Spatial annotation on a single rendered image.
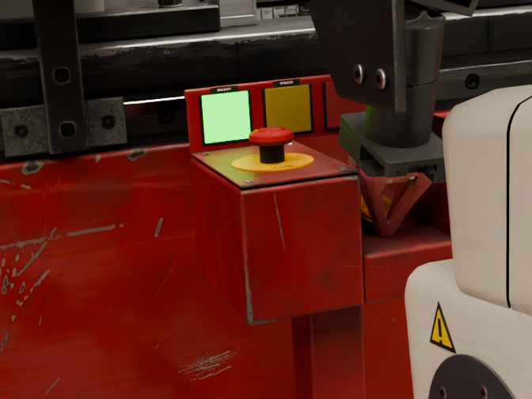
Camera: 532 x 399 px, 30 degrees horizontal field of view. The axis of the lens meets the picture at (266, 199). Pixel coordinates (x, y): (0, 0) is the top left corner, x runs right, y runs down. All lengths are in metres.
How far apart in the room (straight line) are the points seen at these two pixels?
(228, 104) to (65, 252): 0.25
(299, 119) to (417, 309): 0.48
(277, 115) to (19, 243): 0.30
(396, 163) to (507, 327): 0.39
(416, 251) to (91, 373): 0.42
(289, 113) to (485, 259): 0.54
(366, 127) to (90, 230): 0.35
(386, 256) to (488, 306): 0.41
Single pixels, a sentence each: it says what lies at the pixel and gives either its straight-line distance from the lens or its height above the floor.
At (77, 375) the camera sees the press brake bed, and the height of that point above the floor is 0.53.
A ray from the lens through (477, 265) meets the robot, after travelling 0.45.
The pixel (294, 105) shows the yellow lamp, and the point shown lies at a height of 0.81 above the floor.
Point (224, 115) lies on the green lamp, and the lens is 0.94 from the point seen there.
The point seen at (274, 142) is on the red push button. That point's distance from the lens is 0.85.
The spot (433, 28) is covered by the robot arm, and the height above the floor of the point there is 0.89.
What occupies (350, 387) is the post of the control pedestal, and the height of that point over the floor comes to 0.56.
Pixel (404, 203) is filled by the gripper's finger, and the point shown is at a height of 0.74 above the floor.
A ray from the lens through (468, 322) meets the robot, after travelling 0.46.
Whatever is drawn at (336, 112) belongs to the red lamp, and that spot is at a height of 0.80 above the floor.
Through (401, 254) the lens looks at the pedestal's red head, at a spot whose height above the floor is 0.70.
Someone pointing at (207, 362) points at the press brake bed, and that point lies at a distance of 1.14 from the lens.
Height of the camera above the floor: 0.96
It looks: 14 degrees down
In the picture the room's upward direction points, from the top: 4 degrees counter-clockwise
